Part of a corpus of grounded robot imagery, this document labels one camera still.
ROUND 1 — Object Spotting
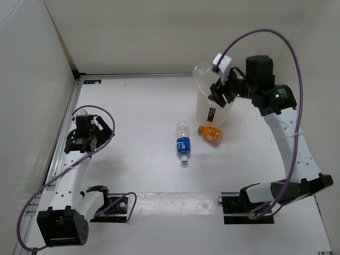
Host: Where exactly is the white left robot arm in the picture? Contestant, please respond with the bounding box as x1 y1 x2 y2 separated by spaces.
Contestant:
37 114 112 247

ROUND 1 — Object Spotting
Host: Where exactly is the white plastic bin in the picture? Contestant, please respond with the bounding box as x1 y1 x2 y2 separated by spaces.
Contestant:
195 74 237 128

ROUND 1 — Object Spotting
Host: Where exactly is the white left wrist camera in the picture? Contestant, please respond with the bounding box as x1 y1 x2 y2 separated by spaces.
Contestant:
71 108 88 118

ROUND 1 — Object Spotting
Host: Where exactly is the clear crushed plastic bottle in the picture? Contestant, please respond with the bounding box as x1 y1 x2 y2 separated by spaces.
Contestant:
192 63 221 108

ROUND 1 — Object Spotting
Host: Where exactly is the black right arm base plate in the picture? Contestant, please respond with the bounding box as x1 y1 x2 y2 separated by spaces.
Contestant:
217 193 274 225

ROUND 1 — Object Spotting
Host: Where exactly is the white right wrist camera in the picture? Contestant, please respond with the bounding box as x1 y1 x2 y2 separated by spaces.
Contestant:
212 53 232 84

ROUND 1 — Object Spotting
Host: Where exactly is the blue label plastic bottle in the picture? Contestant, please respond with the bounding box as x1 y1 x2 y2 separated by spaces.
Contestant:
176 121 191 164

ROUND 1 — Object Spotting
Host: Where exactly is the orange juice bottle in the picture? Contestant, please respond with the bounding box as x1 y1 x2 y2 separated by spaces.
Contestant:
198 126 223 144

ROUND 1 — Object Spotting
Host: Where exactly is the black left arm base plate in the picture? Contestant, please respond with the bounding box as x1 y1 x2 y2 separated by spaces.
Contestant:
90 194 129 223

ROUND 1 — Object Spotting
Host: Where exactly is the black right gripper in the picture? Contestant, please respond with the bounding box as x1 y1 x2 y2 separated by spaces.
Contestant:
208 67 257 108

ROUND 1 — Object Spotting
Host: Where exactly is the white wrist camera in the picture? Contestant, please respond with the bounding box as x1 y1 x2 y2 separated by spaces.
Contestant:
212 53 232 84
71 108 88 118

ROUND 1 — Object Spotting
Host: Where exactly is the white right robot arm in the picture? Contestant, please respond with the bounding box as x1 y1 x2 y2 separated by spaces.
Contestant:
208 54 333 213

